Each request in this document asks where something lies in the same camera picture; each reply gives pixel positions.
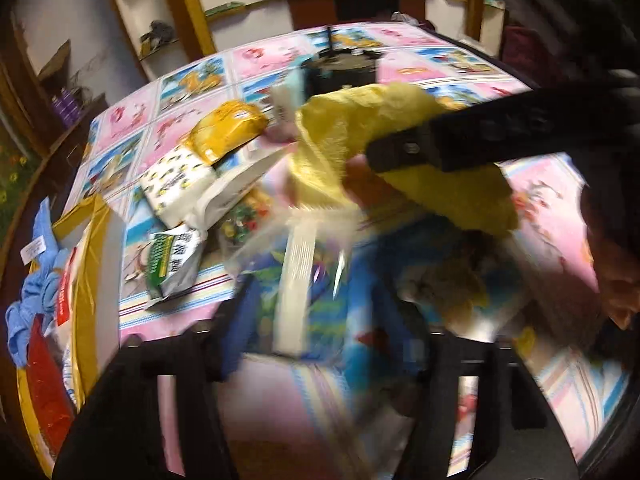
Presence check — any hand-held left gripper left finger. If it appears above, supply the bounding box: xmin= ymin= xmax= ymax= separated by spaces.
xmin=52 ymin=280 xmax=258 ymax=480

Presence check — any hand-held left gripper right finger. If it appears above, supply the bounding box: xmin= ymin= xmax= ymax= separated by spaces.
xmin=395 ymin=304 xmax=591 ymax=480

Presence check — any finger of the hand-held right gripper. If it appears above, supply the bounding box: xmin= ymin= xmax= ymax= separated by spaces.
xmin=366 ymin=122 xmax=449 ymax=175

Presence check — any yellow terry towel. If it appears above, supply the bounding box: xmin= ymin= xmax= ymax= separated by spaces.
xmin=290 ymin=82 xmax=521 ymax=237

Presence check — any printed clear plastic bag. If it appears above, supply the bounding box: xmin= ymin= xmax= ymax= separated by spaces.
xmin=217 ymin=195 xmax=366 ymax=361

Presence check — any white box with yellow tape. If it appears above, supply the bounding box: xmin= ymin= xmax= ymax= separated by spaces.
xmin=0 ymin=192 xmax=127 ymax=466

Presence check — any white and red packet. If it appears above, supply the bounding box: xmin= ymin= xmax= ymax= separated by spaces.
xmin=52 ymin=245 xmax=94 ymax=331

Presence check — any red foil packet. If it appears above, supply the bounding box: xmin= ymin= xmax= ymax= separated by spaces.
xmin=22 ymin=317 xmax=77 ymax=453

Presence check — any blue knitted cloth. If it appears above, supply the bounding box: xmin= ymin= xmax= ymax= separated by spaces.
xmin=5 ymin=260 xmax=64 ymax=369

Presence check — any blue towel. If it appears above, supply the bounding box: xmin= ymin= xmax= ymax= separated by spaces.
xmin=30 ymin=197 xmax=69 ymax=266

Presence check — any person's right hand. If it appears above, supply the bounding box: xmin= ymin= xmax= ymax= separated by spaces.
xmin=590 ymin=230 xmax=640 ymax=332

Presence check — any dark red cloth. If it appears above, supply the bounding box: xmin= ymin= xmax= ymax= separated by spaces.
xmin=502 ymin=25 xmax=551 ymax=86

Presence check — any black round device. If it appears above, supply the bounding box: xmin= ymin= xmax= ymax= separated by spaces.
xmin=304 ymin=25 xmax=382 ymax=96

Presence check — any silver foil packet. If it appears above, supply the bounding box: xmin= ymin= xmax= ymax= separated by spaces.
xmin=146 ymin=224 xmax=209 ymax=302

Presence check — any wooden shelving unit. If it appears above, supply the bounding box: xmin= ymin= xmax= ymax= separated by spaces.
xmin=422 ymin=0 xmax=506 ymax=56
xmin=102 ymin=0 xmax=296 ymax=81

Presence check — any small white blue packet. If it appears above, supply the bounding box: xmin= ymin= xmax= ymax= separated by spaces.
xmin=270 ymin=67 xmax=307 ymax=124

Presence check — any long white glove packet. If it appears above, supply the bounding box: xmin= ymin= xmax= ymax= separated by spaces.
xmin=192 ymin=152 xmax=292 ymax=229

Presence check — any lemon print tissue pack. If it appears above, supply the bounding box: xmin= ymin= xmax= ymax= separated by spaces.
xmin=139 ymin=144 xmax=219 ymax=229

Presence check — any yellow snack packet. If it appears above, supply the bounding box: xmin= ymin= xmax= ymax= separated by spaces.
xmin=187 ymin=101 xmax=271 ymax=166

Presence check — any printed tablecloth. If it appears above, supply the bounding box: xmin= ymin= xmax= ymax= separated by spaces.
xmin=75 ymin=22 xmax=631 ymax=480

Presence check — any dark clutter on shelf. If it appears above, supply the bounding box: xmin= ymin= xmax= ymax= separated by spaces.
xmin=140 ymin=20 xmax=179 ymax=54

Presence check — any purple bottle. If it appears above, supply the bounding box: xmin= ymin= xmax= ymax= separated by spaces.
xmin=62 ymin=87 xmax=84 ymax=122
xmin=52 ymin=92 xmax=71 ymax=127

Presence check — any wooden cabinet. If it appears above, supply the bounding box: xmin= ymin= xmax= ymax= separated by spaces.
xmin=0 ymin=10 xmax=109 ymax=161

